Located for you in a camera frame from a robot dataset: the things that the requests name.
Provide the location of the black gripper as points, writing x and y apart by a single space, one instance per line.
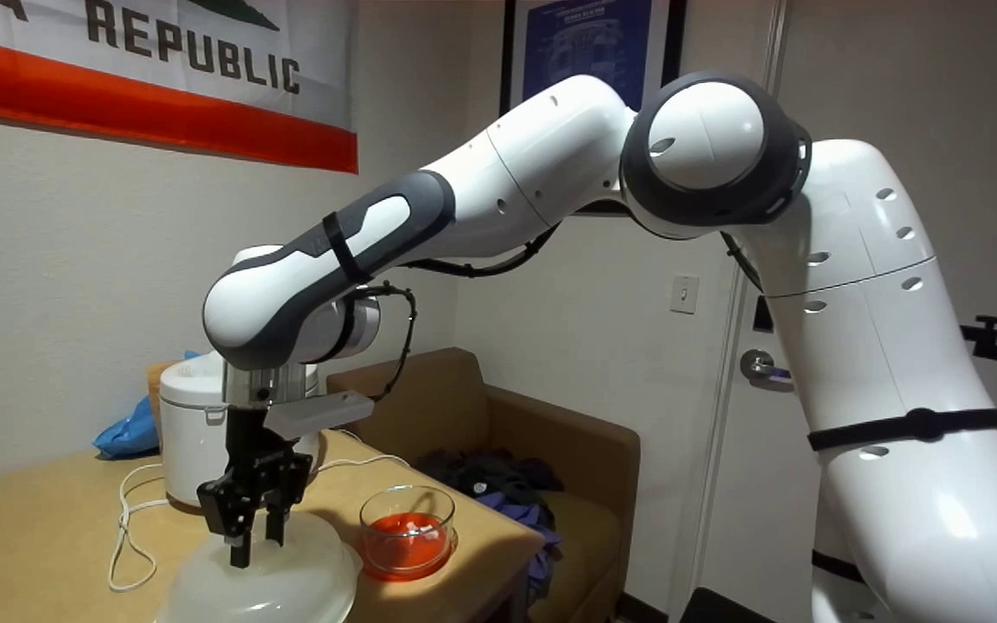
265 476

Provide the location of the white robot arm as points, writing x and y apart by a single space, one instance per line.
897 419

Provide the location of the glass bowl with orange lid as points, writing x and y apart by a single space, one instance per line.
408 529

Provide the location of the white rice cooker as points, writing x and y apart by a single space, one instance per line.
191 428

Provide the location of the blue plastic bag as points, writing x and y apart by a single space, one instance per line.
134 434

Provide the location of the dark clothes on armchair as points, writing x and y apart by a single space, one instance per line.
512 484

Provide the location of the California Republic flag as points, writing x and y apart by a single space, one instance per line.
233 76

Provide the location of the framed blue poster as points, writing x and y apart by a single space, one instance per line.
629 44

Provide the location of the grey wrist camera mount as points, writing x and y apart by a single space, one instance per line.
297 419

